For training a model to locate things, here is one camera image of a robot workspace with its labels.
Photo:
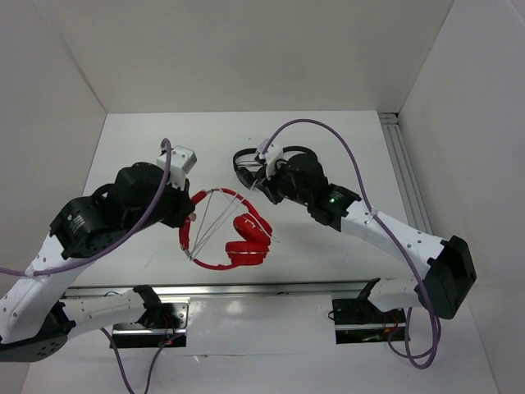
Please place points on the aluminium rail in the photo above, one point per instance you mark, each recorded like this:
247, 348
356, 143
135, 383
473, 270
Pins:
410, 194
340, 289

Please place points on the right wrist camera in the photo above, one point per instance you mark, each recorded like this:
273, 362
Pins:
268, 153

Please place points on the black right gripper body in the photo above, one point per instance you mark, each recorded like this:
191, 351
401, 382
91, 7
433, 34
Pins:
280, 186

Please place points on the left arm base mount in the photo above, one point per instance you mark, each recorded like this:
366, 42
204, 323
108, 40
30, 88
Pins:
168, 328

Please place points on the red over-ear headphones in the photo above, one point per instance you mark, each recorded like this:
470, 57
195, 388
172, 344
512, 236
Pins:
255, 231

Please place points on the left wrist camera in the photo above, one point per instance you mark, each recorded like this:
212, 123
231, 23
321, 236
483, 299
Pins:
182, 160

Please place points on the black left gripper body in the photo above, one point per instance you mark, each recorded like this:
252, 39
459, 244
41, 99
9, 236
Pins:
171, 209

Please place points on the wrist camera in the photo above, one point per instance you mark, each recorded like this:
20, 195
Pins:
268, 153
182, 160

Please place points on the front aluminium rail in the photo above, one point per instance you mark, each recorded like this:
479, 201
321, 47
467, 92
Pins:
340, 289

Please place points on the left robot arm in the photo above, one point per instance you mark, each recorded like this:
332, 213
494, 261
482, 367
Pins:
35, 320

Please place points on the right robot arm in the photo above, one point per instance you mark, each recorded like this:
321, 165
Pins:
442, 270

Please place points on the right side aluminium rail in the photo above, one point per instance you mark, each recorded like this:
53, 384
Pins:
410, 194

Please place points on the right black headphones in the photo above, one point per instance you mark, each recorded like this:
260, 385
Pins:
303, 152

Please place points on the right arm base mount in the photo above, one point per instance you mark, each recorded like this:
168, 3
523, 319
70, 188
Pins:
357, 320

